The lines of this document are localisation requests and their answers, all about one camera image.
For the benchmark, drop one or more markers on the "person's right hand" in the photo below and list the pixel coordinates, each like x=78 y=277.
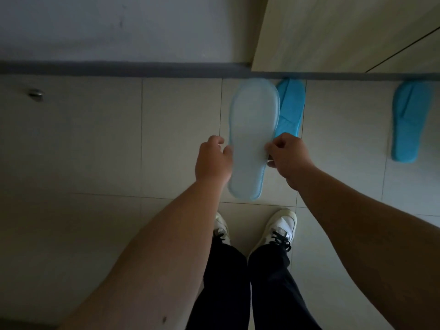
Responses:
x=292 y=158

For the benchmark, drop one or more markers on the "person's left hand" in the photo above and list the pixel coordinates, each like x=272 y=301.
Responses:
x=213 y=164

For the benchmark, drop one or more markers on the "person's left thumb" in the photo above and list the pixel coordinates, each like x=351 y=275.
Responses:
x=227 y=151

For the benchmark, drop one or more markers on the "person's right fingers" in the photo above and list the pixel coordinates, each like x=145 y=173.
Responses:
x=276 y=142

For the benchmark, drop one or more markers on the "light blue slipper with white sole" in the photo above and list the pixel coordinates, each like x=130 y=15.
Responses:
x=252 y=133

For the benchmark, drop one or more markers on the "person's left forearm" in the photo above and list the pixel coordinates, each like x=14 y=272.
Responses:
x=151 y=261

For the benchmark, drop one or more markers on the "person's right forearm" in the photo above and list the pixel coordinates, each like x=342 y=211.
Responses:
x=371 y=243

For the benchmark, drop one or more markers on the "person's left white sneaker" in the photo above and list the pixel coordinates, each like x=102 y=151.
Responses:
x=221 y=228

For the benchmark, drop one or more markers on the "person's white sneaker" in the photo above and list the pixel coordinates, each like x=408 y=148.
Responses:
x=280 y=230
x=221 y=228

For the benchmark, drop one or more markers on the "person's right white sneaker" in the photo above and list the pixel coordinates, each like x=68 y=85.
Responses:
x=280 y=230

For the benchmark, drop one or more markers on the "wooden cabinet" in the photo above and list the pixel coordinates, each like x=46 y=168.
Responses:
x=343 y=34

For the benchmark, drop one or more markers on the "grey baseboard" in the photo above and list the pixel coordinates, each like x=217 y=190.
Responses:
x=123 y=69

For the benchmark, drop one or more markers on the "person's black trousers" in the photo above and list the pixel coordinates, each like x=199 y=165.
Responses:
x=247 y=288

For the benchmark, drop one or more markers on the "metal door stopper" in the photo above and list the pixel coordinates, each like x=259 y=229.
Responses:
x=35 y=95

